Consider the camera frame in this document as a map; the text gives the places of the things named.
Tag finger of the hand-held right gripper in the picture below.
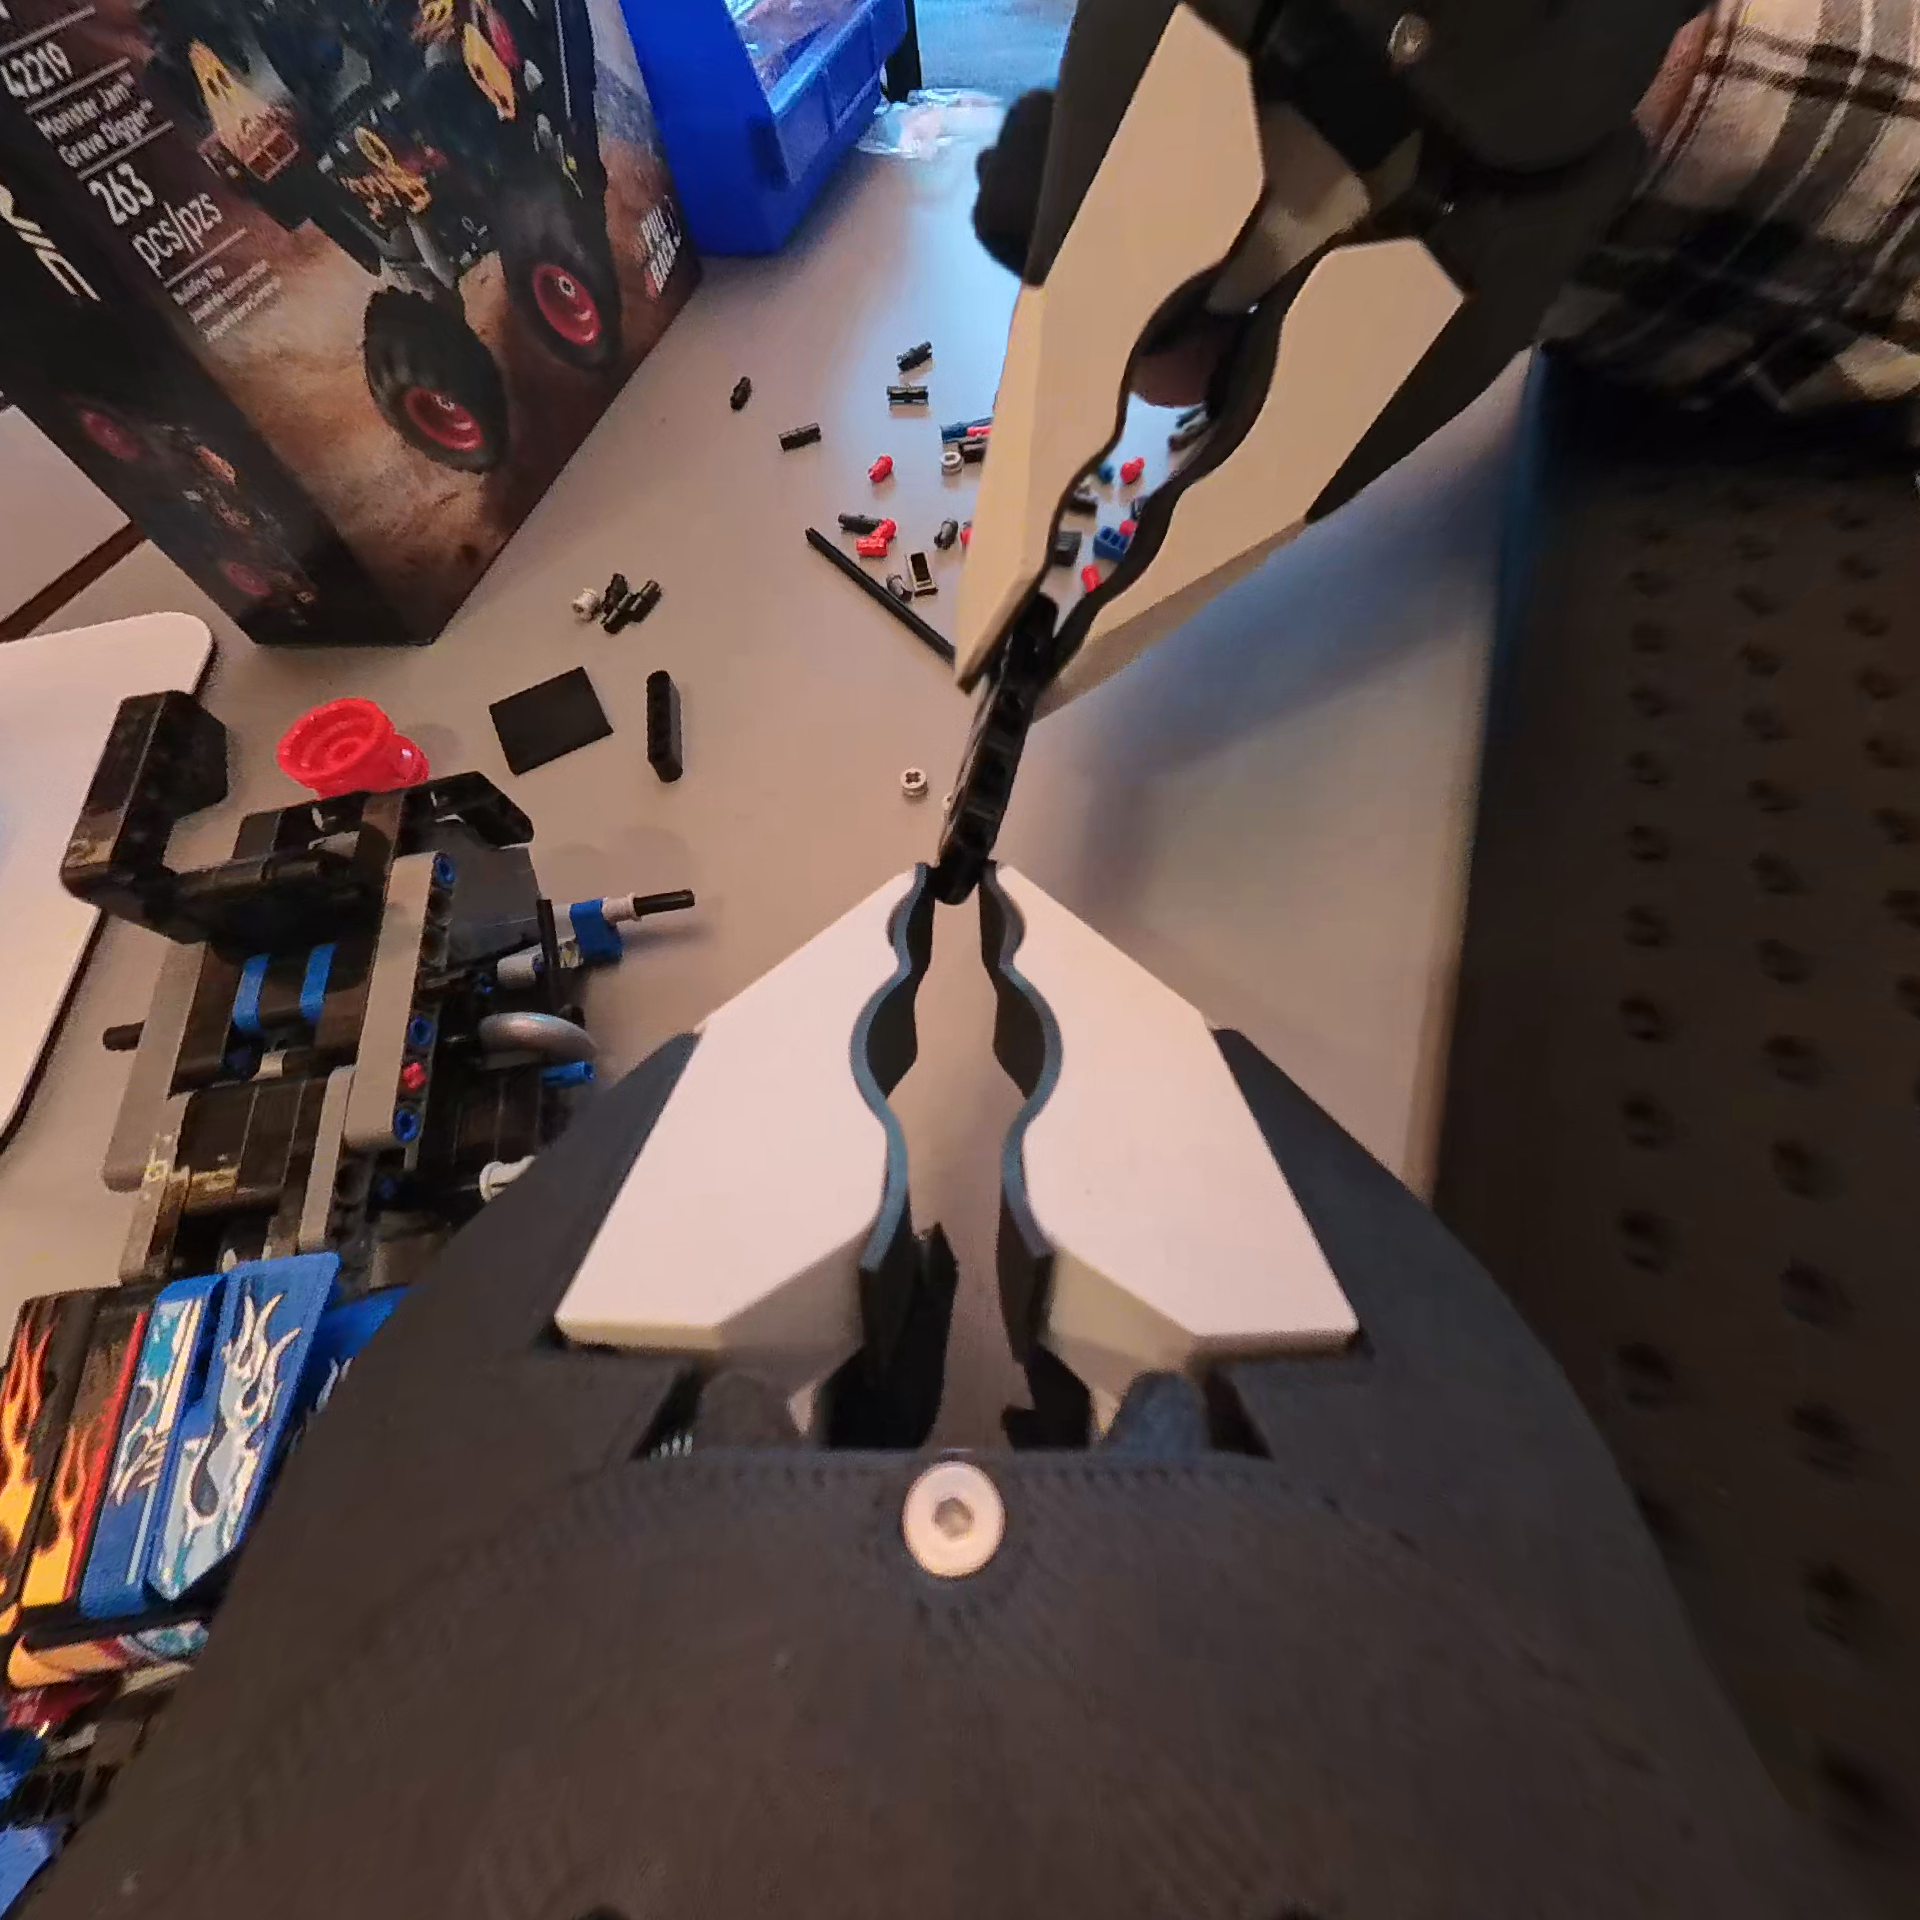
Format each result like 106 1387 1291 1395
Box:
953 0 1265 688
1032 245 1467 718

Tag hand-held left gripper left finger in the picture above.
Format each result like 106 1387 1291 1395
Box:
552 864 959 1452

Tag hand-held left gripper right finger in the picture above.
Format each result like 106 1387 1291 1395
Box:
978 864 1362 1450

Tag toy brick truck model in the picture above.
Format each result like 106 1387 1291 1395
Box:
0 691 699 1862

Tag long black brick beam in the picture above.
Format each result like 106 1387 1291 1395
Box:
938 591 1059 906

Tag person's right forearm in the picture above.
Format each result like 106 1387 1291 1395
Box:
1546 0 1920 414

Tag grey desk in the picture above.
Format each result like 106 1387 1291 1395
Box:
0 46 1547 1308

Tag person's right hand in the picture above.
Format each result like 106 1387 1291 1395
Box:
1131 293 1250 408

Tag clear plastic bag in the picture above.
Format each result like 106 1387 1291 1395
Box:
863 88 1021 167

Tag scattered small brick parts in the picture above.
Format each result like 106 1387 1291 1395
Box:
727 336 1203 600

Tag blue storage bin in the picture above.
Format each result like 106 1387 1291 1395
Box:
623 0 921 261

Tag long black axle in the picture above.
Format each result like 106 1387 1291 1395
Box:
804 526 959 662

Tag black smooth square tile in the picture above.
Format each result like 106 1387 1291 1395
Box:
489 668 617 776

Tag black perforated panel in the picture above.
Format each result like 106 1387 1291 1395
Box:
1432 346 1920 1920

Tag red toy wheel hub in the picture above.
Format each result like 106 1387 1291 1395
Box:
276 696 433 797

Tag white book stand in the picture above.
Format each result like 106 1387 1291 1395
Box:
0 612 215 1150

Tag dark printed toy box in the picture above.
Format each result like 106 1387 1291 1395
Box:
0 0 704 650

